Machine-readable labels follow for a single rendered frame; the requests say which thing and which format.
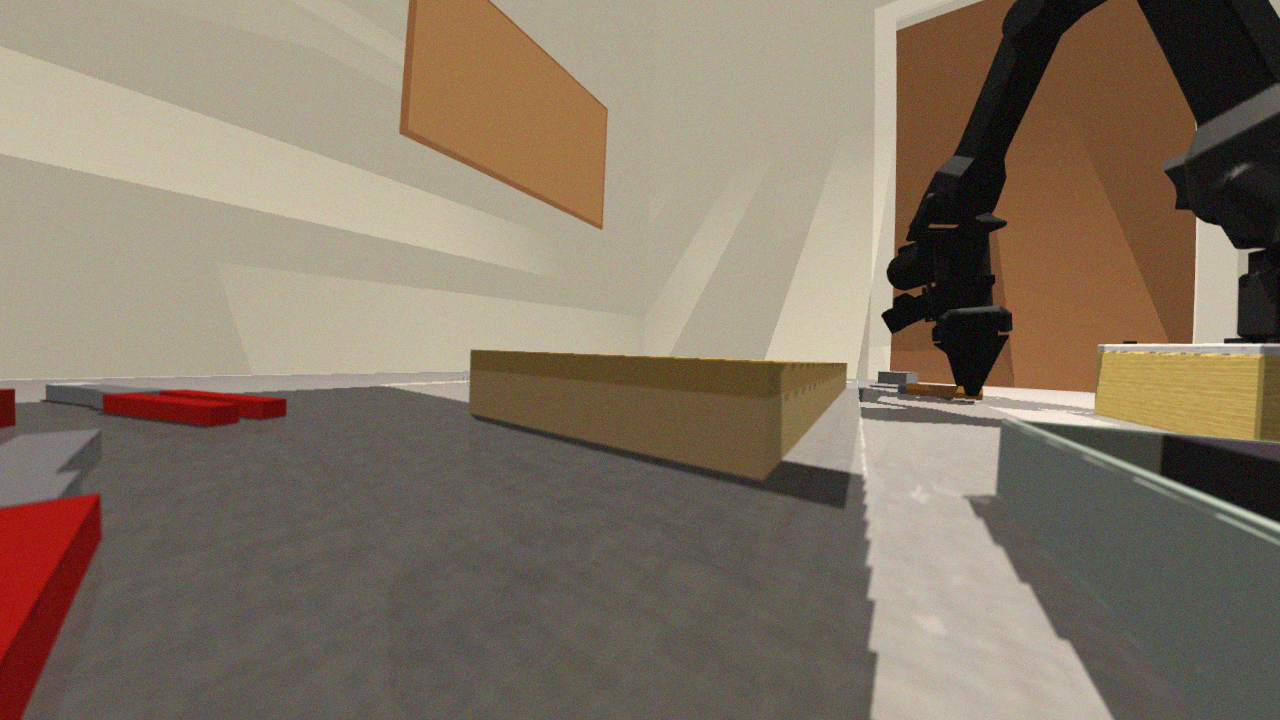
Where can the brown-handled awl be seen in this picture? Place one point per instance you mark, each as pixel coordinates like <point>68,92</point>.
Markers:
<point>932,390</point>

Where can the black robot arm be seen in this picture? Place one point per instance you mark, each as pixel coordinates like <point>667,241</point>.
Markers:
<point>1225,55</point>

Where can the white rectangular block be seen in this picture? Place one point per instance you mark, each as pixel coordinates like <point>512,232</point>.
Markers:
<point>897,377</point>

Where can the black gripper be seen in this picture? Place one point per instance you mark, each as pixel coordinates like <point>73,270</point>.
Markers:
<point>968,331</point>

